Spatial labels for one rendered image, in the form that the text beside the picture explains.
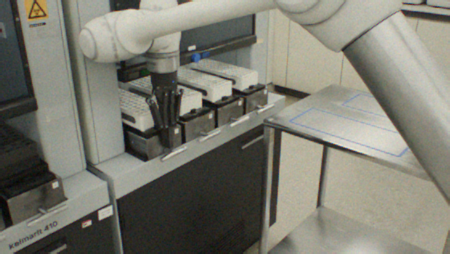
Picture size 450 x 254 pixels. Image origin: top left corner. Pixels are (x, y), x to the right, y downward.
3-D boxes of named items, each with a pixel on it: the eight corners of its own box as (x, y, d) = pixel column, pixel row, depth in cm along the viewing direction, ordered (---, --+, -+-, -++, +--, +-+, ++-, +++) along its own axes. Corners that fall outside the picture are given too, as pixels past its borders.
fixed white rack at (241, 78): (185, 77, 174) (184, 62, 171) (202, 71, 181) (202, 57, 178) (241, 94, 156) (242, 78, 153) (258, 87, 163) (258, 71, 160)
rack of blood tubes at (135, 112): (87, 109, 143) (84, 92, 140) (112, 101, 150) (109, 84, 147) (142, 135, 125) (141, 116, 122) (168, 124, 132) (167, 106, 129)
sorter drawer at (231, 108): (102, 84, 186) (100, 65, 182) (127, 77, 195) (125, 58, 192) (227, 132, 143) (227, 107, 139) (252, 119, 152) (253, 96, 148)
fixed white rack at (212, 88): (156, 86, 163) (155, 71, 161) (175, 79, 170) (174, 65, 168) (213, 105, 146) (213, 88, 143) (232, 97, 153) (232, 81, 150)
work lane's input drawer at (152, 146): (36, 104, 165) (32, 83, 161) (67, 95, 175) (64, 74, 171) (157, 166, 122) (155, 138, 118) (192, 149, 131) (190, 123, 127)
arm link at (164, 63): (138, 50, 114) (140, 71, 117) (160, 55, 109) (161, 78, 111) (163, 43, 120) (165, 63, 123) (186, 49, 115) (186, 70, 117)
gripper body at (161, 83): (165, 63, 122) (167, 94, 126) (142, 71, 116) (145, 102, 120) (184, 68, 118) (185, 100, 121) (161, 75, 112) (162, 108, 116)
